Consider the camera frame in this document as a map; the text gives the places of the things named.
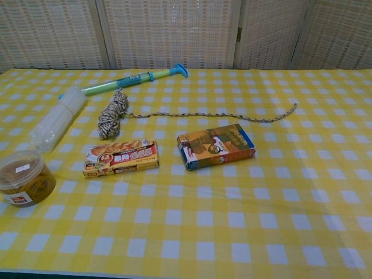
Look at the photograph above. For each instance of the orange blue cardboard box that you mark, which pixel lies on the orange blue cardboard box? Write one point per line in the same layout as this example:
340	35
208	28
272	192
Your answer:
215	148

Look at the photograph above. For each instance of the red yellow curry box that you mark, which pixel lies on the red yellow curry box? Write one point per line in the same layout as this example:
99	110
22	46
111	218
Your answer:
122	160

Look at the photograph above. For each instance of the yellow white checkered tablecloth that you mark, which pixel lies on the yellow white checkered tablecloth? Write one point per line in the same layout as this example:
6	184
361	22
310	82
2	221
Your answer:
203	218

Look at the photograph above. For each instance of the green blue plastic hand pump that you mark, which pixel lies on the green blue plastic hand pump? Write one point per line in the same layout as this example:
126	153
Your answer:
130	80

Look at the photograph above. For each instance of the woven folding screen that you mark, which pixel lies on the woven folding screen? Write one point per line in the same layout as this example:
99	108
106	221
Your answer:
174	29

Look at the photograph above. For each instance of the round brown snack container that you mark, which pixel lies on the round brown snack container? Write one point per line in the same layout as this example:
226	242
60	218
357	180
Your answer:
26	180

